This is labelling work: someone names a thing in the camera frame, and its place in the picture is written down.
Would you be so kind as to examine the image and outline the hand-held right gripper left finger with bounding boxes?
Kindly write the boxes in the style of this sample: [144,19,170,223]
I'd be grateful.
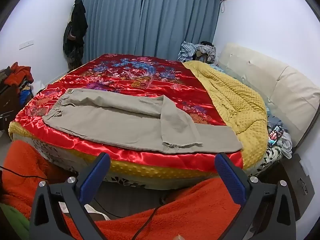
[29,152,111,240]

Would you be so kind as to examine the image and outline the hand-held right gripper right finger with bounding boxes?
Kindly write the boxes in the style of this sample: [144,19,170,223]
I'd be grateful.
[215,152,297,240]

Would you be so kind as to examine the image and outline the khaki pants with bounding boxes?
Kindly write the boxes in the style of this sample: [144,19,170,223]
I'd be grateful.
[42,88,243,155]

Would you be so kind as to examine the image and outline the orange fleece clothing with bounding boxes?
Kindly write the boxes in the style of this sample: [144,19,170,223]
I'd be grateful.
[0,140,248,240]

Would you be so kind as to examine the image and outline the floral bedsheet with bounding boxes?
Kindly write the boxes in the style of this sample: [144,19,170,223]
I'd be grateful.
[12,130,284,188]

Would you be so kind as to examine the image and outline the colourful printed cloth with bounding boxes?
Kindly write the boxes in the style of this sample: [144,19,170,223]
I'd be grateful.
[267,125,284,148]

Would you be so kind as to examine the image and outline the dark brown nightstand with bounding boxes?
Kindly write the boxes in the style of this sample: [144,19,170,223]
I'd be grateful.
[260,152,315,220]

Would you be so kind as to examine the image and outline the grey cloth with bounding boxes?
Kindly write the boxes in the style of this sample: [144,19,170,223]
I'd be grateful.
[280,132,293,159]

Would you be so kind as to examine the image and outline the yellow dotted blanket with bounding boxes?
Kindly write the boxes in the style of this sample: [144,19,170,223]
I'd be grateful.
[9,60,269,180]

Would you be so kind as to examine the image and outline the green cloth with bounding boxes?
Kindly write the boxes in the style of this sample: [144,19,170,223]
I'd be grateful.
[0,202,30,240]

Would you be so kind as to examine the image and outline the beige padded headboard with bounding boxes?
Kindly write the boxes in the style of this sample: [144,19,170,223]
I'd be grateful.
[217,42,320,148]

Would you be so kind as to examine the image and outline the red floral satin quilt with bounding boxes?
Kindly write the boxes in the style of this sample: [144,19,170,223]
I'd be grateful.
[15,53,244,173]

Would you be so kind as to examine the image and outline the dark wooden dresser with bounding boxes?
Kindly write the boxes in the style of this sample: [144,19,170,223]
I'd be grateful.
[0,67,33,133]

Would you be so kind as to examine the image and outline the orange red cloth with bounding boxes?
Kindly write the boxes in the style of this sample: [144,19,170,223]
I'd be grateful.
[5,62,34,87]

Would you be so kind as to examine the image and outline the striped clothes pile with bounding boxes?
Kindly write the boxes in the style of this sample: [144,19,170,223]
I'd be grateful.
[178,41,217,63]

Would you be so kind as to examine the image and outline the black hanging clothes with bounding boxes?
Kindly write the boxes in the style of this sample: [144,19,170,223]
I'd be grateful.
[63,0,88,70]

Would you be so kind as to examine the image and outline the blue curtain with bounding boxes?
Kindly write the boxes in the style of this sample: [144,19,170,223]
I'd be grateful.
[80,0,217,63]

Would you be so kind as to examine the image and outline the black cable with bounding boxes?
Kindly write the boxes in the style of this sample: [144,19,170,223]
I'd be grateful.
[0,165,48,180]
[132,195,175,240]

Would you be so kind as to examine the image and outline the white wall switch plate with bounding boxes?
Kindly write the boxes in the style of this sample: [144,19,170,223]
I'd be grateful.
[19,39,35,49]

